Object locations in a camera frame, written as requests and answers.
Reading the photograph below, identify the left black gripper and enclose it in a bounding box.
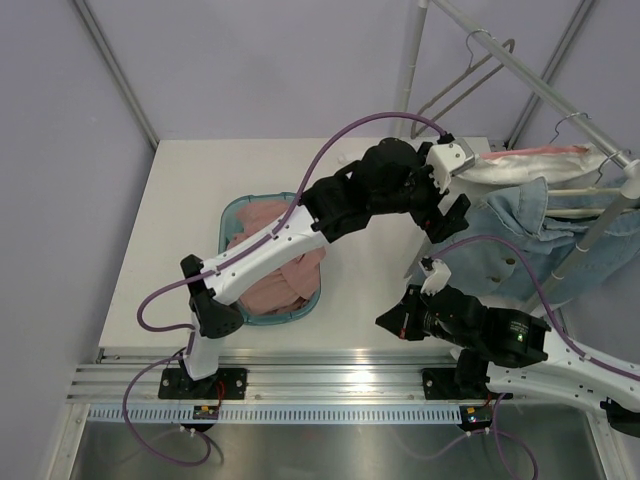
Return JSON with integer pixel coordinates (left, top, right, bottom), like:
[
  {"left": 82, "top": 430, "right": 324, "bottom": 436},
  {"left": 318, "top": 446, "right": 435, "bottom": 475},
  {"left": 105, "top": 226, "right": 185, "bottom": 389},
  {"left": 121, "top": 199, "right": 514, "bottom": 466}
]
[{"left": 369, "top": 143, "right": 468, "bottom": 241}]

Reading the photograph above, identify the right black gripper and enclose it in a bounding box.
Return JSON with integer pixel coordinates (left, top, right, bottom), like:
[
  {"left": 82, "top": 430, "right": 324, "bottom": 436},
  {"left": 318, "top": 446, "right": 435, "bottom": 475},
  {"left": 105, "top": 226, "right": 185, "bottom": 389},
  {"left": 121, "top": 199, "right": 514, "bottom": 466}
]
[{"left": 376, "top": 283, "right": 478, "bottom": 350}]

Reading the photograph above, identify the white pleated skirt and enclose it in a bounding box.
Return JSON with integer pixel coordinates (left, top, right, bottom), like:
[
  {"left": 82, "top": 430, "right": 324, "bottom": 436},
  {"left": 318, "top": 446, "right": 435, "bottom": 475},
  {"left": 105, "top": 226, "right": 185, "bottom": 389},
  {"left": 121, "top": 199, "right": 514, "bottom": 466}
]
[{"left": 404, "top": 143, "right": 621, "bottom": 281}]

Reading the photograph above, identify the pink skirt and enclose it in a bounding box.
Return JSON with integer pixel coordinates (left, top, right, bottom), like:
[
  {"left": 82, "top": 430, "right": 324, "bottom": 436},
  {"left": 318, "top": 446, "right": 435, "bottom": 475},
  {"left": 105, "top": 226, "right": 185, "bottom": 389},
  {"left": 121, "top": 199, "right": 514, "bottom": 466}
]
[{"left": 228, "top": 200, "right": 326, "bottom": 316}]

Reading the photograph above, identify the grey clothes hanger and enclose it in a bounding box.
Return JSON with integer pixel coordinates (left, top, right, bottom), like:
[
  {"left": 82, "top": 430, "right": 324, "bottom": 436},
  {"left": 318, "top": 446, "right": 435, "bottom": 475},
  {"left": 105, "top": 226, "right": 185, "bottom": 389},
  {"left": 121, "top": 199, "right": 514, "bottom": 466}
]
[{"left": 417, "top": 35, "right": 504, "bottom": 122}]

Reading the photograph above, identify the pink clothes hanger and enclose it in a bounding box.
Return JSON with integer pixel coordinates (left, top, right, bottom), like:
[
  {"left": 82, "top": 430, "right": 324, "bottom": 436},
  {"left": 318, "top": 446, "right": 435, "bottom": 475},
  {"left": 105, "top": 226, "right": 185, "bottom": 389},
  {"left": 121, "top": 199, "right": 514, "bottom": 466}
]
[{"left": 480, "top": 144, "right": 590, "bottom": 162}]

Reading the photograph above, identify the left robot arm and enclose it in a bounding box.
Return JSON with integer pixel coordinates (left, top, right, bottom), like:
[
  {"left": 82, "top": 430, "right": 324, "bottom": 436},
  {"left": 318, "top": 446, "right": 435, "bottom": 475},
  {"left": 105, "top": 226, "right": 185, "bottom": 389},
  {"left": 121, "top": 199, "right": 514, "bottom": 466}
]
[{"left": 179, "top": 136, "right": 476, "bottom": 398}]

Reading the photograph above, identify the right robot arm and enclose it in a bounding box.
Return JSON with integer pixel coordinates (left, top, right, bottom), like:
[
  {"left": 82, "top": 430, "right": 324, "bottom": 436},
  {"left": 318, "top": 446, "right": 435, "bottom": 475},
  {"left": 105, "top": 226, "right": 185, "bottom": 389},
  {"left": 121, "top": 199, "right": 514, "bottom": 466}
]
[{"left": 376, "top": 285, "right": 639, "bottom": 437}]

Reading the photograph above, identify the white wooden hanger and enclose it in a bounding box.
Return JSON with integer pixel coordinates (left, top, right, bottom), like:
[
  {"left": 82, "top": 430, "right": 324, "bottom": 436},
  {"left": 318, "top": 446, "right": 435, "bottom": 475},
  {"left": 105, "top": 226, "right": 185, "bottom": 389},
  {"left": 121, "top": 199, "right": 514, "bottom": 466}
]
[{"left": 541, "top": 188, "right": 620, "bottom": 219}]

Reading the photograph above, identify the blue denim jacket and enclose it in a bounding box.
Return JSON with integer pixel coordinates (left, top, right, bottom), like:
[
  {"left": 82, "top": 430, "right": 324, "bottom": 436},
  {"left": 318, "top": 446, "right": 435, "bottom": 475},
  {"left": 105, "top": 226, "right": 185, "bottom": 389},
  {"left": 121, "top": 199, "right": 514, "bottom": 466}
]
[{"left": 431, "top": 178, "right": 639, "bottom": 304}]

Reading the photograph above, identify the white clothes rack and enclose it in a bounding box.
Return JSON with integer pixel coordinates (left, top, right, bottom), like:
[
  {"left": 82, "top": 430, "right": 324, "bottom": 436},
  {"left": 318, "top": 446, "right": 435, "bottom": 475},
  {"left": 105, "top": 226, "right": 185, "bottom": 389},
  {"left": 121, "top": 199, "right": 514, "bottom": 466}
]
[{"left": 337, "top": 0, "right": 640, "bottom": 359}]

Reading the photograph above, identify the teal plastic basket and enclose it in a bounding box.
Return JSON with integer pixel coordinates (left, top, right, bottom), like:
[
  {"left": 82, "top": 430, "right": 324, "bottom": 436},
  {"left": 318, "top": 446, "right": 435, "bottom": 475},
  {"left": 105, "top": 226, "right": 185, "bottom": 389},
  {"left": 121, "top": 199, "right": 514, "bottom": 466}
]
[{"left": 218, "top": 192, "right": 321, "bottom": 326}]

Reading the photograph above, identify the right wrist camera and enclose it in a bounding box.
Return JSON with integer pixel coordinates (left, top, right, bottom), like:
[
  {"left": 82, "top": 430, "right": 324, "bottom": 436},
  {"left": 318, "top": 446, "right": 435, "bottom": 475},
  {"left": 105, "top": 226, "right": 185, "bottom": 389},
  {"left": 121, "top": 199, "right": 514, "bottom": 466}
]
[{"left": 419, "top": 257, "right": 451, "bottom": 296}]

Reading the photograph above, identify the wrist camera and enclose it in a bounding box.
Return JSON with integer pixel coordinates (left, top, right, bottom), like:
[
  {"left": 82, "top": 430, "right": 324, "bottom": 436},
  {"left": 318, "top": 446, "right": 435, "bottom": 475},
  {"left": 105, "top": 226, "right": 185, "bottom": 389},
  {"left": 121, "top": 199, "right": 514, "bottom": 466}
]
[
  {"left": 419, "top": 257, "right": 451, "bottom": 296},
  {"left": 426, "top": 140, "right": 476, "bottom": 194}
]

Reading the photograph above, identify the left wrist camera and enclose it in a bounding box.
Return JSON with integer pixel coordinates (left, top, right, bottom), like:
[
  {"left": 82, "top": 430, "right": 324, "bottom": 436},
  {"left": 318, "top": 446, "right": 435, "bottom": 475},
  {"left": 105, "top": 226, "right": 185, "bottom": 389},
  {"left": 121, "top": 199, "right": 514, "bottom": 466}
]
[{"left": 426, "top": 140, "right": 476, "bottom": 194}]

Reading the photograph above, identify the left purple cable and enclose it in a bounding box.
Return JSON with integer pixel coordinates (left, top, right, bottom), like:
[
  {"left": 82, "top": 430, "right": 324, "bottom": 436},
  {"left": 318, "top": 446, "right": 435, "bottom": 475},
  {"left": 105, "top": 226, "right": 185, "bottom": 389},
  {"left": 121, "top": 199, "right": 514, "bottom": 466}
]
[{"left": 122, "top": 111, "right": 456, "bottom": 465}]

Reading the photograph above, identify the purple cable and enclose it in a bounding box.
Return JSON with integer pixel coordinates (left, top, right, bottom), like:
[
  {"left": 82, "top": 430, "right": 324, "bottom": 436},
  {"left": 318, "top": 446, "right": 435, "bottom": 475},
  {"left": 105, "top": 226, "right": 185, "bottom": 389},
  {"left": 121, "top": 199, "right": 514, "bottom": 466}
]
[
  {"left": 122, "top": 111, "right": 456, "bottom": 465},
  {"left": 424, "top": 235, "right": 640, "bottom": 379}
]

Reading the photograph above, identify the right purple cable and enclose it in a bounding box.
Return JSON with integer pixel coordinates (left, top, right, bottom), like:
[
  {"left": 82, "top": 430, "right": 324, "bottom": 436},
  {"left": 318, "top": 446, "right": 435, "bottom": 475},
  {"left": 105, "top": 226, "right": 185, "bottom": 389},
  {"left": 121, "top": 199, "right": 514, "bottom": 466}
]
[{"left": 424, "top": 235, "right": 640, "bottom": 379}]

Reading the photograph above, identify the aluminium mounting rail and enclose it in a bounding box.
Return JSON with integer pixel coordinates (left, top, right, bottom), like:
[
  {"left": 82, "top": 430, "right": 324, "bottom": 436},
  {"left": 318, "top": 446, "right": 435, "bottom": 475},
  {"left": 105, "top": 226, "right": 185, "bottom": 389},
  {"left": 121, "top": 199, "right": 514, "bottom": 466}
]
[{"left": 64, "top": 347, "right": 576, "bottom": 407}]

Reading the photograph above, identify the white slotted cable duct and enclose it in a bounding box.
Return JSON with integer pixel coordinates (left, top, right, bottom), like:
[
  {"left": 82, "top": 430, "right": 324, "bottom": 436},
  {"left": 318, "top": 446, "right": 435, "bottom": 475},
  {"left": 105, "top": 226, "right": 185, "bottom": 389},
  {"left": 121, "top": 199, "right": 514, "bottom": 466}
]
[{"left": 87, "top": 405, "right": 461, "bottom": 424}]

